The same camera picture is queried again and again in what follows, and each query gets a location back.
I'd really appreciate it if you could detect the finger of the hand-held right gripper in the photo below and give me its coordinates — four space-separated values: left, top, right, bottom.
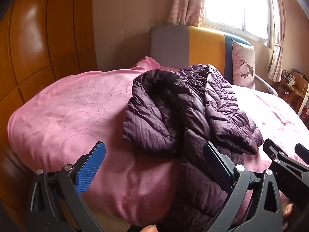
295 143 309 161
263 139 309 209

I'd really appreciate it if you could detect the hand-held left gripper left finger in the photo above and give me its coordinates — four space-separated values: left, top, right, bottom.
26 141 107 232

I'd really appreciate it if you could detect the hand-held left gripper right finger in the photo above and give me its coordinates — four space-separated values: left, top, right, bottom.
203 141 284 232

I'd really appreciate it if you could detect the purple puffer jacket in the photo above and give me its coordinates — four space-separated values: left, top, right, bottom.
122 63 264 232

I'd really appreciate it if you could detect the person's right hand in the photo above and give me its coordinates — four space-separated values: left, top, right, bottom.
282 203 294 230

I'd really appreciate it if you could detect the pink dotted blanket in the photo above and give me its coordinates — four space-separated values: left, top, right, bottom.
7 56 309 230

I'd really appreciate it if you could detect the cluttered wooden desk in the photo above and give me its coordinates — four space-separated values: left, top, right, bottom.
281 69 309 104

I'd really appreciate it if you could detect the pink star print curtain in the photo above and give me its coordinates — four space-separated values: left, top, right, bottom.
166 0 207 27
267 0 284 83

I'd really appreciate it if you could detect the pink deer print pillow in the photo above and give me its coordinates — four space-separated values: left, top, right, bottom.
231 39 256 90

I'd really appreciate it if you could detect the grey yellow blue headboard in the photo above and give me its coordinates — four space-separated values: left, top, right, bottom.
150 25 251 83

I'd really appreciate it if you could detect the wooden wardrobe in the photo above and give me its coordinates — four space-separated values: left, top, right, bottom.
0 0 99 223

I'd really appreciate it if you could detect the bright window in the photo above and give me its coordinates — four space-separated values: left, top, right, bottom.
203 0 276 46

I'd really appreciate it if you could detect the grey bed rail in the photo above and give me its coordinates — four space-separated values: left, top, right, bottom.
253 74 278 96

